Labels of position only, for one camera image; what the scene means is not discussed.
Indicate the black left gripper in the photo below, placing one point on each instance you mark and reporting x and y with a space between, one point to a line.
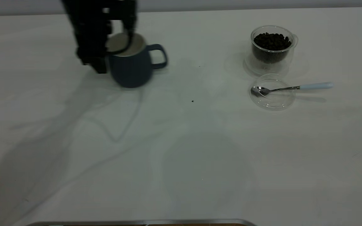
96 9

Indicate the clear round glass dish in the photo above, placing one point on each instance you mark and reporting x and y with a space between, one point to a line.
273 100

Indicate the glass cup of coffee beans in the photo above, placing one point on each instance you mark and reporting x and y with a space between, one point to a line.
272 47

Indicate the dark blue-grey ceramic mug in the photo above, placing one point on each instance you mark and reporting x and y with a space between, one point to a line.
134 72

